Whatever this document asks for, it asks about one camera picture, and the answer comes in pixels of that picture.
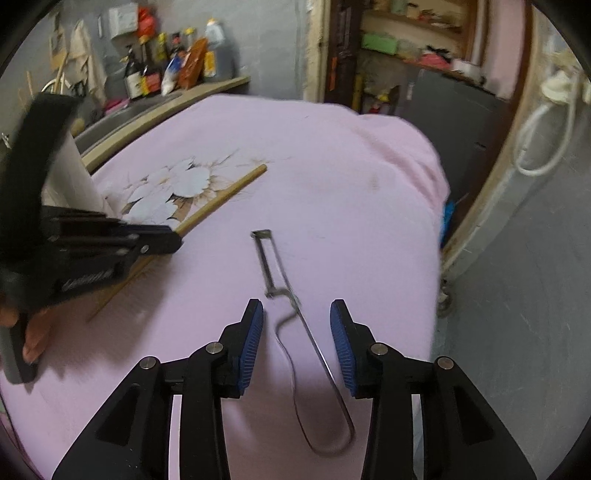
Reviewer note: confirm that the soy sauce bottle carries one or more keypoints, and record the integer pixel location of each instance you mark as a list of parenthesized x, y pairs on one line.
[(151, 75)]

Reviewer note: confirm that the hanging beige towel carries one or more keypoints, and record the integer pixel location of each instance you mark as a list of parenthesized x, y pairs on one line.
[(88, 65)]

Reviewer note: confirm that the stainless steel sink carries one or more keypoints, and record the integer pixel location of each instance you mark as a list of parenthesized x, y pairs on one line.
[(106, 126)]

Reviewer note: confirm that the small dark sauce bottle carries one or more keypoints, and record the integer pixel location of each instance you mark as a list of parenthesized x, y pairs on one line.
[(177, 47)]

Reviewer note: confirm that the dark grey cabinet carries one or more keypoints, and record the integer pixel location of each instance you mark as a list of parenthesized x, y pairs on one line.
[(459, 119)]

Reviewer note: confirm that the red plastic bag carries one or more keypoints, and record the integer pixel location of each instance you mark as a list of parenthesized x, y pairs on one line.
[(146, 22)]

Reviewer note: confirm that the dark wine bottle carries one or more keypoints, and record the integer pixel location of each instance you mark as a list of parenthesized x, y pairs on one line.
[(133, 75)]

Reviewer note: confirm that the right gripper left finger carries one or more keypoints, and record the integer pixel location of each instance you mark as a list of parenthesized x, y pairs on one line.
[(128, 437)]

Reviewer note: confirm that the white plastic utensil basket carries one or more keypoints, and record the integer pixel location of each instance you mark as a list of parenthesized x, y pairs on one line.
[(70, 185)]

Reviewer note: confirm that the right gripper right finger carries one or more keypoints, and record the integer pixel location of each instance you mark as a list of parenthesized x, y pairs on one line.
[(463, 436)]

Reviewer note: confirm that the wooden door frame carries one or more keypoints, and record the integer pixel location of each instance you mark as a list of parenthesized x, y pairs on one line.
[(359, 54)]

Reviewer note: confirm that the chrome kitchen faucet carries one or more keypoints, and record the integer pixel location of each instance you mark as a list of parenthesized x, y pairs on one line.
[(59, 85)]

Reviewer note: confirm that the pink floral table cloth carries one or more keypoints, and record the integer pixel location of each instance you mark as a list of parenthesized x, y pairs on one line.
[(355, 206)]

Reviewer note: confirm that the person left hand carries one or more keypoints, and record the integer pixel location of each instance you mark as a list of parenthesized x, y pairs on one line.
[(37, 331)]

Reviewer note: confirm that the cooking oil jug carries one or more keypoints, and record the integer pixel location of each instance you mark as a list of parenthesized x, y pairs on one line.
[(218, 61)]

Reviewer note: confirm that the orange spice bag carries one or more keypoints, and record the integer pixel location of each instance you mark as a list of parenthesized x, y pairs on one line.
[(193, 64)]

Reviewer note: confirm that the metal wire peeler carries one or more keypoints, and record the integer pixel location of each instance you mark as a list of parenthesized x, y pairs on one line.
[(312, 383)]

